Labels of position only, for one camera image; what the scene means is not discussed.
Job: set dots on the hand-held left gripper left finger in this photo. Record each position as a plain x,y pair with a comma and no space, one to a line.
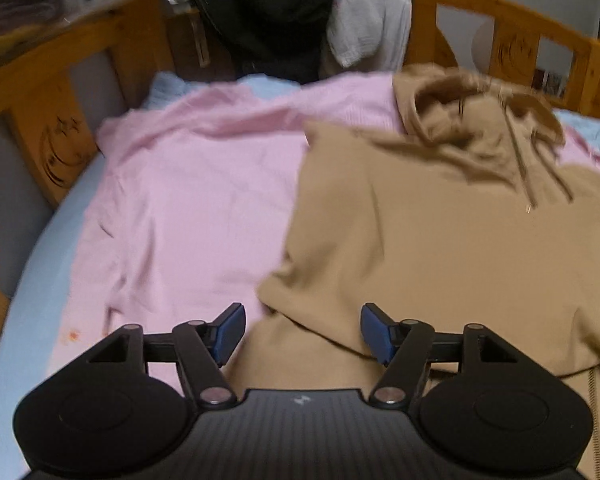
229,331

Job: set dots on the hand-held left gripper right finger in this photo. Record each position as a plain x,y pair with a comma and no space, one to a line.
375,332

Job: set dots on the tan hoodie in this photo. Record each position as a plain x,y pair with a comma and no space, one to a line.
430,240

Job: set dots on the pink blanket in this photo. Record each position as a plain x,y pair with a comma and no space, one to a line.
190,185

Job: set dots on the light blue bed sheet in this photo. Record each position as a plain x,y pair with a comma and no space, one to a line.
30,285

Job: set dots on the brown wooden cabinet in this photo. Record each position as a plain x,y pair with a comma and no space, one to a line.
190,45

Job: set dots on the white towel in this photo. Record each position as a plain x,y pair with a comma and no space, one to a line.
365,25

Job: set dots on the black jacket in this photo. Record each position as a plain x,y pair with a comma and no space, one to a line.
275,20

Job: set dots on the wooden bed frame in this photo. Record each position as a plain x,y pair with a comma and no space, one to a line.
45,105

